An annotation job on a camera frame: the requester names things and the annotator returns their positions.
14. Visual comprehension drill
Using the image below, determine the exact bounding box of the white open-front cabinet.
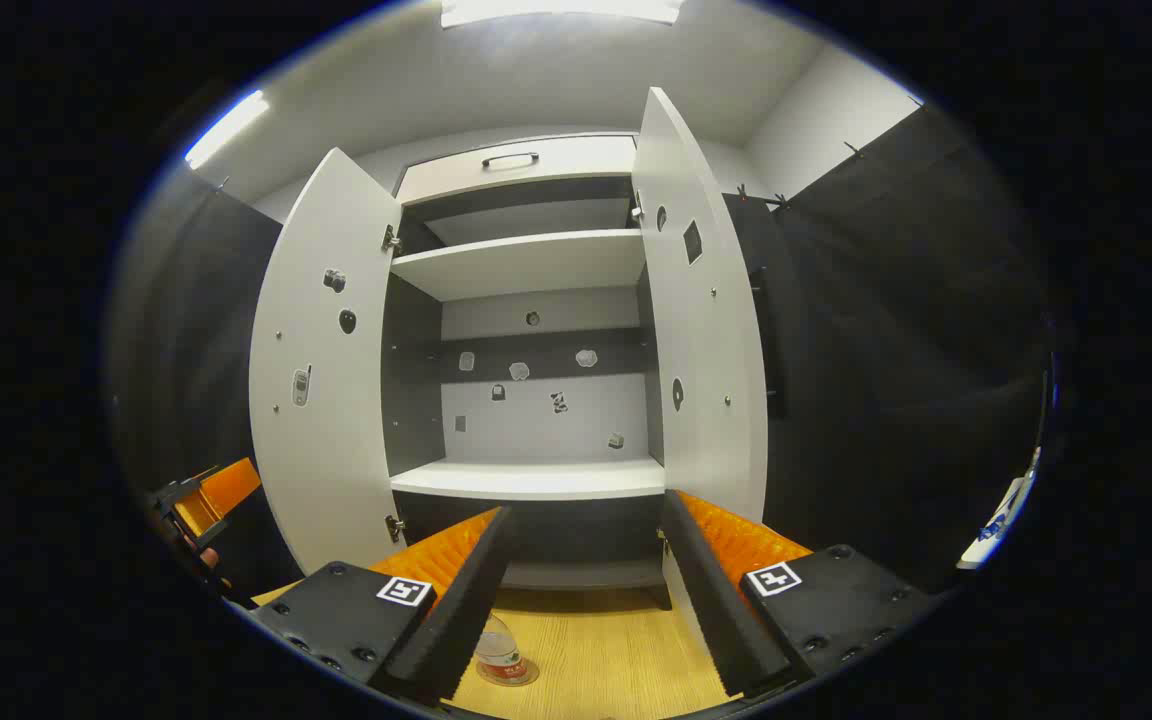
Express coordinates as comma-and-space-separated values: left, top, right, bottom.
381, 132, 672, 611

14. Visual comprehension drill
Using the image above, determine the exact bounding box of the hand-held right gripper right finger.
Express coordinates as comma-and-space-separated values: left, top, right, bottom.
659, 488, 940, 701

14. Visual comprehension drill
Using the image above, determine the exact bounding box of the white cabinet drawer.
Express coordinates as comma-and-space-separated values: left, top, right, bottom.
396, 135, 637, 208

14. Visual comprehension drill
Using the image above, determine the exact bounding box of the white board with blue print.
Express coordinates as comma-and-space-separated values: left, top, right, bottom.
956, 450, 1039, 571

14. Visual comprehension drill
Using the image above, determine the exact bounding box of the clear water bottle red label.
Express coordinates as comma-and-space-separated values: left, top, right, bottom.
474, 614, 540, 688

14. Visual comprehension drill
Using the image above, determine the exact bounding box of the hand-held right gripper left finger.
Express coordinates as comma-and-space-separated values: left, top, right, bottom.
249, 505, 517, 706

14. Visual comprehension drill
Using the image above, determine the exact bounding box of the ceiling light panel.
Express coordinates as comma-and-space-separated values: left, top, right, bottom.
184, 90, 270, 169
441, 0, 685, 28

